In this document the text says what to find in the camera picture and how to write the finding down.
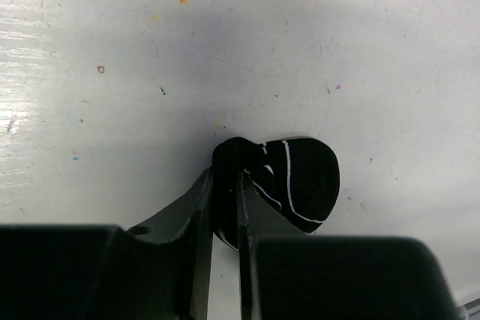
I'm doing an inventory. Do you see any aluminium front frame rail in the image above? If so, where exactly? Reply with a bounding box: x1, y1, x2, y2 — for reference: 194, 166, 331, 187
457, 298, 480, 320

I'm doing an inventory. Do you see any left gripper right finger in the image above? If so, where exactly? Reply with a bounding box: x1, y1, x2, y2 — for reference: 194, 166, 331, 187
236, 175, 460, 319

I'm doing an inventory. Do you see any black sock with purple stripes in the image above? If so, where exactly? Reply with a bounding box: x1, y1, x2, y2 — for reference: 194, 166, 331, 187
211, 136, 341, 249

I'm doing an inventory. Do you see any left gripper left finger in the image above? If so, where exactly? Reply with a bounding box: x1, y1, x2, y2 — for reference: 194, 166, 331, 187
1, 170, 213, 319

